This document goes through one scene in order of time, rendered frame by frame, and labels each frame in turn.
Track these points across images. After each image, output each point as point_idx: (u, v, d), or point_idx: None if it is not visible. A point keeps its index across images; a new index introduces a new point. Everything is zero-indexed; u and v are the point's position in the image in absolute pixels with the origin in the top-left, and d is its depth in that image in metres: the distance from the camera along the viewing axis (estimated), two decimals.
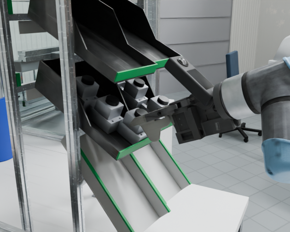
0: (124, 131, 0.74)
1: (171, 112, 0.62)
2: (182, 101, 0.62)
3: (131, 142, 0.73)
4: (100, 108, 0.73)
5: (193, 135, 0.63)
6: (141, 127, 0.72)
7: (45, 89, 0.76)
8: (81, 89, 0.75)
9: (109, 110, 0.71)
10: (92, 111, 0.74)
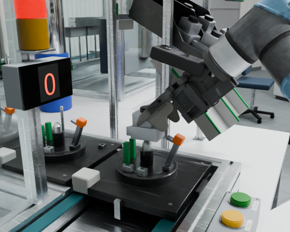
0: (138, 133, 0.72)
1: (169, 96, 0.64)
2: (178, 80, 0.63)
3: (150, 139, 0.71)
4: (206, 40, 0.86)
5: (198, 110, 0.64)
6: None
7: (139, 16, 0.93)
8: (188, 26, 0.89)
9: (216, 40, 0.85)
10: (198, 43, 0.88)
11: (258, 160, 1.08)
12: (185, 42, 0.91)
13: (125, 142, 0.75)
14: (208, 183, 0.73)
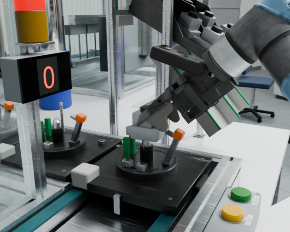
0: (138, 133, 0.72)
1: (169, 96, 0.64)
2: (178, 80, 0.63)
3: (149, 139, 0.71)
4: (206, 36, 0.86)
5: (198, 110, 0.64)
6: None
7: (139, 12, 0.92)
8: (188, 21, 0.89)
9: (216, 36, 0.84)
10: (198, 39, 0.87)
11: (259, 157, 1.07)
12: (185, 37, 0.90)
13: (124, 137, 0.74)
14: (208, 179, 0.73)
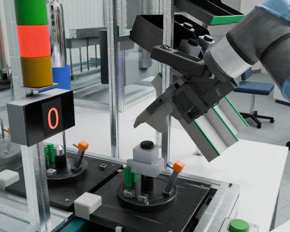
0: (138, 168, 0.74)
1: (171, 95, 0.63)
2: (178, 81, 0.63)
3: (149, 174, 0.73)
4: None
5: (198, 111, 0.64)
6: (152, 155, 0.73)
7: (140, 39, 0.94)
8: (188, 49, 0.91)
9: None
10: None
11: (257, 177, 1.09)
12: None
13: (126, 167, 0.76)
14: (207, 208, 0.75)
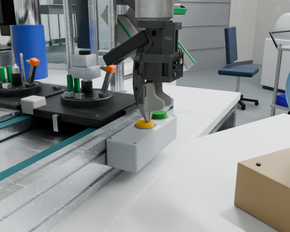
0: (77, 72, 0.86)
1: (138, 78, 0.66)
2: (135, 59, 0.66)
3: (86, 77, 0.85)
4: None
5: (168, 65, 0.64)
6: (88, 60, 0.84)
7: None
8: None
9: None
10: None
11: (203, 109, 1.21)
12: None
13: (68, 74, 0.88)
14: (137, 108, 0.86)
